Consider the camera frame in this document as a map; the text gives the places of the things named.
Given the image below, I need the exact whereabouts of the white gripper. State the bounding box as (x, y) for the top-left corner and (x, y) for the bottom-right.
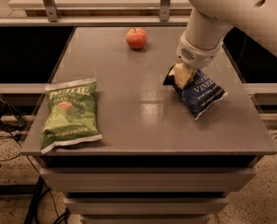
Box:
(169, 34), (223, 90)

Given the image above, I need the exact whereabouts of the blue chip bag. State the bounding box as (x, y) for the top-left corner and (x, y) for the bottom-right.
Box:
(163, 66), (228, 119)

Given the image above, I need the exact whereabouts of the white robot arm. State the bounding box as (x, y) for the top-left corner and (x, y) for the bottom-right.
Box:
(172, 0), (277, 89)

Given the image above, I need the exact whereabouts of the green jalapeno chip bag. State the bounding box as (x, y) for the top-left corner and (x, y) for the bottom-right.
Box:
(40, 78), (103, 153)

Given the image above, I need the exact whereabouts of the red apple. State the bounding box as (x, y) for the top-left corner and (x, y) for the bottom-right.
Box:
(126, 27), (147, 49)

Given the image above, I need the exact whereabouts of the grey middle drawer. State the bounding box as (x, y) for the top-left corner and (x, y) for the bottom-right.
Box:
(64, 198), (228, 216)

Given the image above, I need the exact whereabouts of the grey drawer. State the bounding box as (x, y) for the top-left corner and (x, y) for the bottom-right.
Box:
(80, 215), (208, 224)
(40, 168), (256, 192)
(64, 198), (228, 216)

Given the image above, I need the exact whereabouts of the grey top drawer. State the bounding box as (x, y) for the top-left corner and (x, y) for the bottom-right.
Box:
(40, 168), (256, 192)

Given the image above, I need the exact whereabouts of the grey bottom drawer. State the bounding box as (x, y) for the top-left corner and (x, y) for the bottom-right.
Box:
(80, 215), (208, 224)

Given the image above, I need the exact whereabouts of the middle metal bracket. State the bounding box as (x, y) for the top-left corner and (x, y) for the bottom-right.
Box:
(159, 0), (171, 21)

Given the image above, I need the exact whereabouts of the metal bracket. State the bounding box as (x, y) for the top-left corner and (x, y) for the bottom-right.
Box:
(159, 0), (171, 21)
(43, 0), (59, 22)

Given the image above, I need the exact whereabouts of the left metal bracket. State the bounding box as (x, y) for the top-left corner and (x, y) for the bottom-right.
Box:
(43, 0), (59, 22)

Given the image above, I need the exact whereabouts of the black floor cables left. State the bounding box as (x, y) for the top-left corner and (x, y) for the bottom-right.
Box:
(0, 93), (71, 224)

